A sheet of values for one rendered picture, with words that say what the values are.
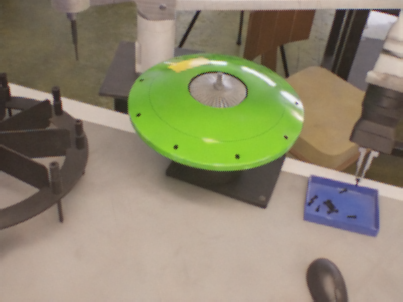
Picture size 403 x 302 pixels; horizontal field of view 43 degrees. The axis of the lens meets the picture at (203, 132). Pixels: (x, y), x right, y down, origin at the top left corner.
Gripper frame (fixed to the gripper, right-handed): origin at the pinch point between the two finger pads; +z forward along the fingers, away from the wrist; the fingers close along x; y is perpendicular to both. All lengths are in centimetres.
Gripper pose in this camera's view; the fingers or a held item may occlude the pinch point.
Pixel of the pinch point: (357, 181)
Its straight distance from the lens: 97.5
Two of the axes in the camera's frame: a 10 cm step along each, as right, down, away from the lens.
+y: 3.1, -1.8, 9.3
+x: -9.2, -3.1, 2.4
